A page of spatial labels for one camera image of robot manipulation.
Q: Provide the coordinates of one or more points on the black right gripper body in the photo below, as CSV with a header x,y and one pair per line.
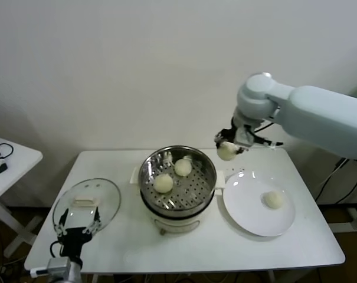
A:
x,y
229,134

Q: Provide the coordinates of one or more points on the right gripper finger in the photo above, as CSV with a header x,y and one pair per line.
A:
x,y
240,149
219,138

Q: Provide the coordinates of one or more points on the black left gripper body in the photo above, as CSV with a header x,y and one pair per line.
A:
x,y
73,241

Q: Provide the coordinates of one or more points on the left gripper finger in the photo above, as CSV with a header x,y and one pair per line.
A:
x,y
62,218
97,215

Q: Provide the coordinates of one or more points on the white steamed baozi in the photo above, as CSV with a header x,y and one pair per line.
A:
x,y
182,168
163,183
274,200
227,152

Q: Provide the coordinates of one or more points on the pale right robot arm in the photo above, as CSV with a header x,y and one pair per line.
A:
x,y
314,115

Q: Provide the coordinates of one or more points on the stainless perforated steamer basket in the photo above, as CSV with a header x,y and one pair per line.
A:
x,y
196,191

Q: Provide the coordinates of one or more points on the glass pot lid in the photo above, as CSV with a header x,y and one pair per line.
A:
x,y
107,194

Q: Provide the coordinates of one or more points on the white round plate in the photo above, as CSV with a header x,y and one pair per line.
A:
x,y
249,206

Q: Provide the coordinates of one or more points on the white side table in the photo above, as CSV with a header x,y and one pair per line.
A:
x,y
19,165

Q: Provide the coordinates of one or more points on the small black device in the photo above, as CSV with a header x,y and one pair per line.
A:
x,y
1,169

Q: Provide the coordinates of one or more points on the white electric cooking pot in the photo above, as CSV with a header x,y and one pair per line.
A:
x,y
178,224

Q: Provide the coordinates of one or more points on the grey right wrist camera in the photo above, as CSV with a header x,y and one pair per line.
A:
x,y
244,137

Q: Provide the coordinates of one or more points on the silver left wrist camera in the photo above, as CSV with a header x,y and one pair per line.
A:
x,y
58,265

